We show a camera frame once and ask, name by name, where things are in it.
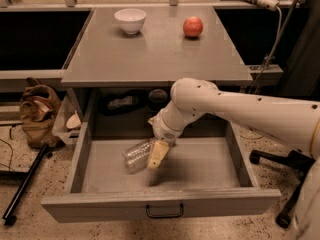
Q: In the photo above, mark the black drawer handle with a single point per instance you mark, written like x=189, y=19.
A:
x=164, y=212

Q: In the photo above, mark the black tape roll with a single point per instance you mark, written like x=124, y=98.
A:
x=157, y=99

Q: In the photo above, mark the brown canvas bag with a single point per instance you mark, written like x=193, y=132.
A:
x=39, y=107

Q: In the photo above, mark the red apple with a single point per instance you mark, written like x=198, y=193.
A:
x=192, y=27

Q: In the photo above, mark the grey open drawer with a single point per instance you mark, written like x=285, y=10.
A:
x=208, y=172

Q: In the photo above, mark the clear plastic bin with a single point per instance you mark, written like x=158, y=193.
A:
x=67, y=124

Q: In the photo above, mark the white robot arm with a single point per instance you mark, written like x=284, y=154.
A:
x=293, y=122

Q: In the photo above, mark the white ceramic bowl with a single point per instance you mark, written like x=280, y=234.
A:
x=130, y=20

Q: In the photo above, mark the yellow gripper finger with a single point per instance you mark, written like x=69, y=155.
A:
x=157, y=154

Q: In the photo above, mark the black office chair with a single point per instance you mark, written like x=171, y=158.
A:
x=294, y=160

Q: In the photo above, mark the grey counter cabinet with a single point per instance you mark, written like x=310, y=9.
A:
x=157, y=56

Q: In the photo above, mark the black object under counter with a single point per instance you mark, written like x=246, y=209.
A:
x=112, y=104

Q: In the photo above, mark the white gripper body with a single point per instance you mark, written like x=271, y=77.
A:
x=163, y=128

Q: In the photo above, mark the clear plastic water bottle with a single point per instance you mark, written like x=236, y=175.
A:
x=136, y=157

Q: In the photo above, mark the black metal pole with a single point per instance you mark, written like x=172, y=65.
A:
x=9, y=216

